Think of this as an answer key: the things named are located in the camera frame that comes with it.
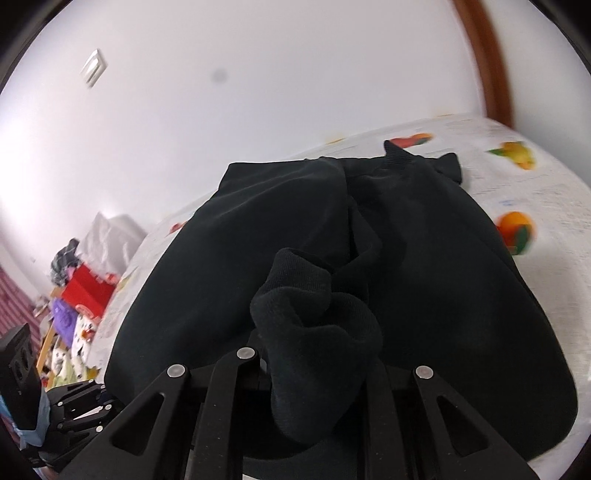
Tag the red striped cloth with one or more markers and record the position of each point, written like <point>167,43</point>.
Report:
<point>14,295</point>

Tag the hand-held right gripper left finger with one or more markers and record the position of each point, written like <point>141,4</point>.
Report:
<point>226,392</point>

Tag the white fruit-print bed sheet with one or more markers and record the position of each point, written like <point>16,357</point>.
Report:
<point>489,194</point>

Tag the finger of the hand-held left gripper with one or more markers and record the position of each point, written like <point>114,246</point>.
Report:
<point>76,429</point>
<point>78,397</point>

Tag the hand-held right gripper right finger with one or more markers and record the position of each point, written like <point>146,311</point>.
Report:
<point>383,406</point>

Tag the black sweater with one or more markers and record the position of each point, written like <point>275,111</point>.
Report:
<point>438,286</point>

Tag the white plastic bag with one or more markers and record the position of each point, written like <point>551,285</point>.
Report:
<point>113,240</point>

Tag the printed white cloth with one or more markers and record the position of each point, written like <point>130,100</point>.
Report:
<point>76,346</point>

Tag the purple bag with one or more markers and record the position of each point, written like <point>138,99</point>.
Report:
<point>64,321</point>

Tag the red box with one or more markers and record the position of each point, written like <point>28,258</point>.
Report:
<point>85,290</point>

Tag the dark grey cloth pile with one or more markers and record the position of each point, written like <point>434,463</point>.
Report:
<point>64,261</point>

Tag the brown wooden door frame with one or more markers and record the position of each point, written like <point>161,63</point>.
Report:
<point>489,60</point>

